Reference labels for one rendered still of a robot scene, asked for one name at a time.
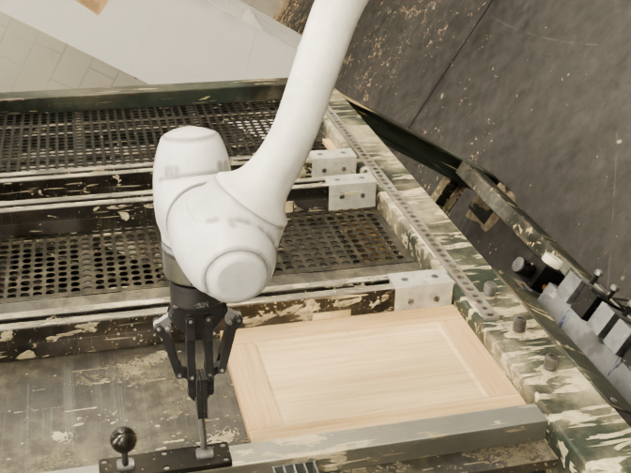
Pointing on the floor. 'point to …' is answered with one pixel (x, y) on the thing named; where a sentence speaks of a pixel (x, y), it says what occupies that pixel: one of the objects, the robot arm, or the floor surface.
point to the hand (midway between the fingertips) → (200, 393)
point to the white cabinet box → (168, 37)
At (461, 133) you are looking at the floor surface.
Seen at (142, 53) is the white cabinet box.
